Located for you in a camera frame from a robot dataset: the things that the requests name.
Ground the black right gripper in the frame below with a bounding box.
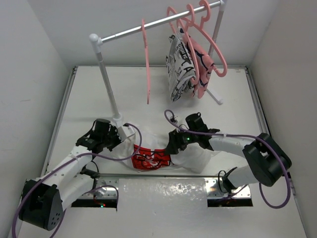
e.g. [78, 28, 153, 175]
[164, 126, 199, 154]

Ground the black white print shirt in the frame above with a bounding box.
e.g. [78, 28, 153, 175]
[165, 34, 195, 102]

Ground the pink hanger holding print shirt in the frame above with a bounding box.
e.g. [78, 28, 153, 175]
[166, 6, 200, 85]

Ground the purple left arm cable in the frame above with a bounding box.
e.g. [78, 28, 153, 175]
[11, 122, 143, 238]

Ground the white red print t-shirt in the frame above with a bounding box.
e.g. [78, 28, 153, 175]
[108, 128, 218, 174]

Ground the white silver clothes rack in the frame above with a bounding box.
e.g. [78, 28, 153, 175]
[88, 0, 225, 139]

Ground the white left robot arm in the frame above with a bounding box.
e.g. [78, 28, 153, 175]
[17, 119, 121, 231]

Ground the silver front mounting rail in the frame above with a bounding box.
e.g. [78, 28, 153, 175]
[24, 173, 295, 199]

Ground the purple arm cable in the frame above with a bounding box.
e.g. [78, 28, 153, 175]
[11, 122, 143, 238]
[163, 109, 291, 208]

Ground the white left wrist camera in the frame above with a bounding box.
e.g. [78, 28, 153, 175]
[118, 123, 135, 141]

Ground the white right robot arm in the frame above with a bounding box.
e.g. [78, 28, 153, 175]
[165, 113, 292, 193]

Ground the pink print shirt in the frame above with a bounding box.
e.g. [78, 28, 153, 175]
[191, 38, 214, 99]

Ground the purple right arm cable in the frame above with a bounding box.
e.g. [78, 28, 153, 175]
[163, 109, 291, 208]

